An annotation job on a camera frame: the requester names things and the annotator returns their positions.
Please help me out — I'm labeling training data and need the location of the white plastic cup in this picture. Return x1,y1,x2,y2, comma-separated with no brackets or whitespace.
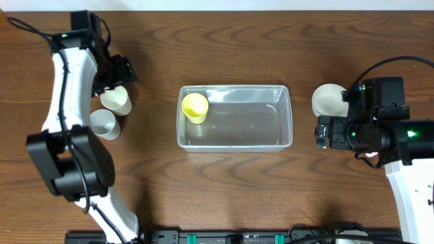
100,86,132,116

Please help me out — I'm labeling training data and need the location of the grey plastic bowl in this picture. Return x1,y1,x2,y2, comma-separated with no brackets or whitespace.
312,83,349,117

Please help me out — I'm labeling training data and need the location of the grey plastic cup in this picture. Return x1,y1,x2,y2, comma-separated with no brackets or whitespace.
90,109,121,140

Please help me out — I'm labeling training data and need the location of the yellow plastic cup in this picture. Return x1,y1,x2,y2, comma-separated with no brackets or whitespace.
181,93,209,124

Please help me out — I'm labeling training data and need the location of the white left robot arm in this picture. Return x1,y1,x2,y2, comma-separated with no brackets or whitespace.
26,27,146,243

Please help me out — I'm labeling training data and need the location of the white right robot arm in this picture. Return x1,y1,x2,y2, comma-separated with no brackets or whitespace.
315,77,433,243

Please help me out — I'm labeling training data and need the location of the clear plastic storage box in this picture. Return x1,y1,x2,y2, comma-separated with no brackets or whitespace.
176,85,293,153

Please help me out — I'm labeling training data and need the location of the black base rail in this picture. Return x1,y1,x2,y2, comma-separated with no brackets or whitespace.
64,222,404,244

